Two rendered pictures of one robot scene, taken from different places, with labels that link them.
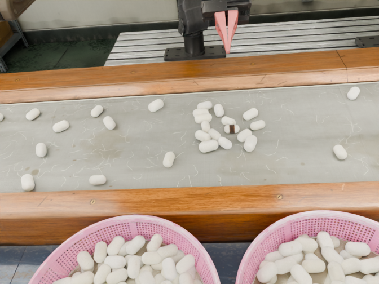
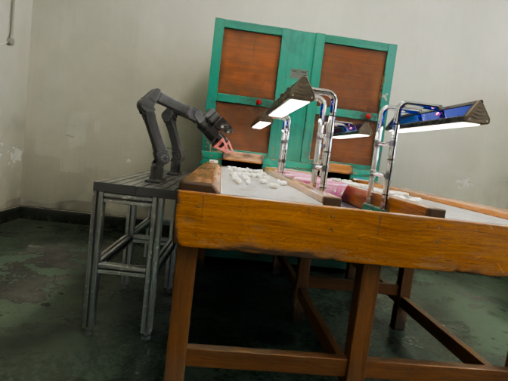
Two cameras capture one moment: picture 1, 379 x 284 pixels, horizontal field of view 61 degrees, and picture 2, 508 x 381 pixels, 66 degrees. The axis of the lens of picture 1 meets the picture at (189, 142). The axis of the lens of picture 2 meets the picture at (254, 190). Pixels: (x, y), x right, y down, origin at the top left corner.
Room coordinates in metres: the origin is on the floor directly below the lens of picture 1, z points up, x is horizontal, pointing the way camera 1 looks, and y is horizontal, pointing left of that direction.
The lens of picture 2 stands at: (0.92, 1.95, 0.86)
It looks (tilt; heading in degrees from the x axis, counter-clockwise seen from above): 5 degrees down; 257
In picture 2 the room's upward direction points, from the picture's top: 7 degrees clockwise
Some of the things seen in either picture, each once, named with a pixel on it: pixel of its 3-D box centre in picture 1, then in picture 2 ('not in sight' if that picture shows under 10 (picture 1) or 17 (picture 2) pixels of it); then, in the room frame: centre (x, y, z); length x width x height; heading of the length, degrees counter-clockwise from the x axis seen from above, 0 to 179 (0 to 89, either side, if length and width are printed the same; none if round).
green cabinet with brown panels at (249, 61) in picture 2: not in sight; (293, 101); (-0.04, -1.16, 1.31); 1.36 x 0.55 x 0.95; 172
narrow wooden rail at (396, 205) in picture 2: not in sight; (343, 193); (-0.01, 0.03, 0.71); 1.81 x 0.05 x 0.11; 82
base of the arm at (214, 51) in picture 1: (194, 43); (156, 173); (0.95, -0.06, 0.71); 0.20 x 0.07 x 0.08; 80
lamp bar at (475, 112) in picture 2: not in sight; (428, 119); (-0.06, 0.57, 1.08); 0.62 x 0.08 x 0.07; 82
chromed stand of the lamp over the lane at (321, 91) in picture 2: not in sight; (302, 150); (0.42, 0.51, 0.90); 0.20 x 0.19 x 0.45; 82
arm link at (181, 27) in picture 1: (194, 23); (159, 160); (0.95, -0.06, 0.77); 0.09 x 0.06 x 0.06; 107
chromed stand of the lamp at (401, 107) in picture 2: not in sight; (402, 162); (0.02, 0.57, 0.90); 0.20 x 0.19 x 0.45; 82
